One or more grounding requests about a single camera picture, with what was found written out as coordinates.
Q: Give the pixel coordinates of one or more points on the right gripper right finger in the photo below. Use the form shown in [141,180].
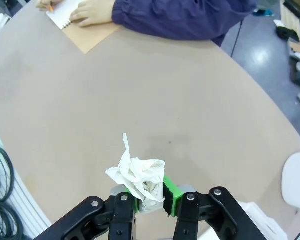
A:
[190,217]

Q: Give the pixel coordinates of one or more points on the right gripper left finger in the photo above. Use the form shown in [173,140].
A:
[121,217]

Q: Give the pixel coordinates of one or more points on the white paper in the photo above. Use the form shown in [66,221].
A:
[140,175]

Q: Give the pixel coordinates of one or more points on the spiral notebook brown cover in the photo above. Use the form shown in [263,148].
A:
[90,37]

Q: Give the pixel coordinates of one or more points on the orange pencil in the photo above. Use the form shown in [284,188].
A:
[50,8]

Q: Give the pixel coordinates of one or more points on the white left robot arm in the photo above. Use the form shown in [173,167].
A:
[0,25]

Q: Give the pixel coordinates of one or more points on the person left forearm purple sleeve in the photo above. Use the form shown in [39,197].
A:
[160,17]

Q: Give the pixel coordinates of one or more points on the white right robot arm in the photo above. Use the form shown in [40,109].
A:
[297,180]

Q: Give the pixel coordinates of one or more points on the person left hand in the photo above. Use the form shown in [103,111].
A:
[95,12]

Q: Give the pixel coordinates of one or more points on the person right hand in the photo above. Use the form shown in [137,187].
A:
[46,3]

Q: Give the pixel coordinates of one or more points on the person torso purple jacket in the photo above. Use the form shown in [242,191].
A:
[240,10]

